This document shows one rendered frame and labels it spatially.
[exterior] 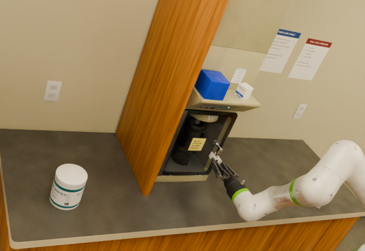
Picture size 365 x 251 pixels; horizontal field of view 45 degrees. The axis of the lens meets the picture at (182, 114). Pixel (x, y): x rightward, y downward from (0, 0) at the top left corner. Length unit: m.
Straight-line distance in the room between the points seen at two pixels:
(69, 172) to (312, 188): 0.96
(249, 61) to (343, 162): 0.65
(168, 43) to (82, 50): 0.44
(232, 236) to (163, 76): 0.92
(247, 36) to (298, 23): 0.78
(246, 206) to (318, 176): 0.46
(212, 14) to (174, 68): 0.33
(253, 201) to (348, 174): 0.48
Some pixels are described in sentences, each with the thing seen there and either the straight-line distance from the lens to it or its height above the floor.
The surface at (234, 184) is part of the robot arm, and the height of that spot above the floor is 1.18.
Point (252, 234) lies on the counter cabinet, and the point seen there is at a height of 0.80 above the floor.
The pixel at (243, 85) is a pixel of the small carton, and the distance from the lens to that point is 1.97.
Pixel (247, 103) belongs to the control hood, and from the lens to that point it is 1.98.
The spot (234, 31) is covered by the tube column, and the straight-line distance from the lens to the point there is 1.87.
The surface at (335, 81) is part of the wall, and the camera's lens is 3.14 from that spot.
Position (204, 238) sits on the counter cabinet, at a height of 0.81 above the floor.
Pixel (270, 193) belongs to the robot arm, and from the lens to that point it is 1.96.
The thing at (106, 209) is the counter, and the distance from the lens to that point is 1.99.
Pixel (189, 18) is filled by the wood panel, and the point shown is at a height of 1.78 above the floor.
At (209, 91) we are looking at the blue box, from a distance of 1.83.
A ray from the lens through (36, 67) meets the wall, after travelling 2.17.
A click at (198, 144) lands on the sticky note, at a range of 2.14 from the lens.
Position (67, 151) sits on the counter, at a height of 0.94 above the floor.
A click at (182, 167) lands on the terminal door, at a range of 2.20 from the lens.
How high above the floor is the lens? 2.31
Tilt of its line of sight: 28 degrees down
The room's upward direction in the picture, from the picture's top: 22 degrees clockwise
